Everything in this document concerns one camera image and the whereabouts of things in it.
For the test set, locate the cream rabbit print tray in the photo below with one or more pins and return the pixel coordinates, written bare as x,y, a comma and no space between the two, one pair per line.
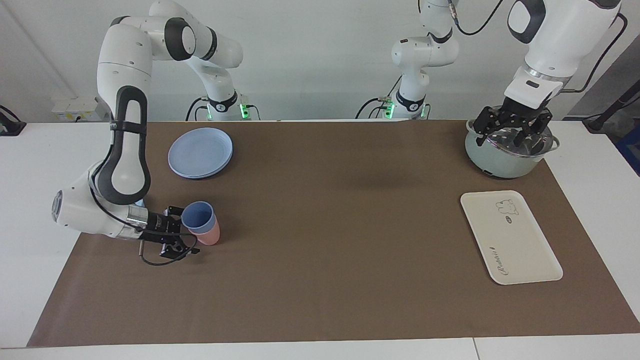
510,240

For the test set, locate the blue box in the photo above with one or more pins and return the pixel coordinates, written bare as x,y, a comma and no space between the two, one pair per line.
631,150

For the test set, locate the pink cup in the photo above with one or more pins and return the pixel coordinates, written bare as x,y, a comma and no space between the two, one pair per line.
210,237

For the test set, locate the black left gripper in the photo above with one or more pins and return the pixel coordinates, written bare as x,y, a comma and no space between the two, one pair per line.
520,114

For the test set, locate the brown table mat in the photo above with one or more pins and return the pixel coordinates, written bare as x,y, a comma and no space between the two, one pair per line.
325,250

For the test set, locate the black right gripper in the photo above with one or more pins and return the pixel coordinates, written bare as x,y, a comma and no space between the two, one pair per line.
162,227

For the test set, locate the black stand leg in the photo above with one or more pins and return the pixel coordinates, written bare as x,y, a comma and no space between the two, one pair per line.
612,110

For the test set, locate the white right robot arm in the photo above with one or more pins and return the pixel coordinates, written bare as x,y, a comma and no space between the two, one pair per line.
122,60

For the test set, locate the light blue plate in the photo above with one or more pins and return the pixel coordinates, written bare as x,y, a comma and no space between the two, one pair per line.
200,152

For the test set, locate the blue ribbed cup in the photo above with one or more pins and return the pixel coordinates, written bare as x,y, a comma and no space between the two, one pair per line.
199,217

